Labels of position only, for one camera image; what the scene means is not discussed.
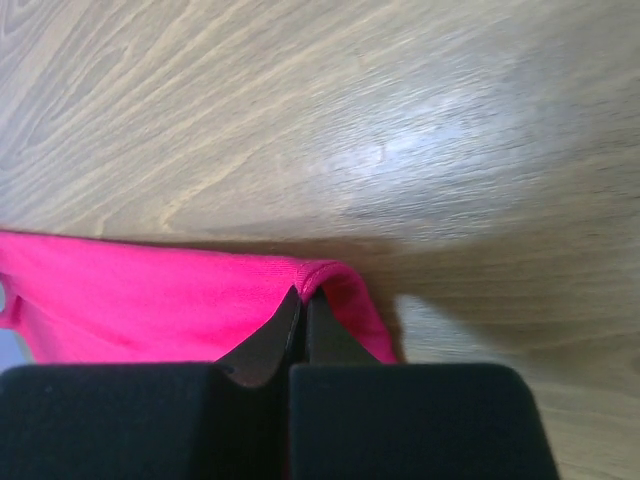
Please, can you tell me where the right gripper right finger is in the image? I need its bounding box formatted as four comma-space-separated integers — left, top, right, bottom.
288, 294, 559, 479

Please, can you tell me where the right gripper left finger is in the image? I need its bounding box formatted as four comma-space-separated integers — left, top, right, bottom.
1, 291, 302, 479

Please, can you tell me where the red t shirt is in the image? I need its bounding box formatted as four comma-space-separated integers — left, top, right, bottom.
1, 232, 396, 364

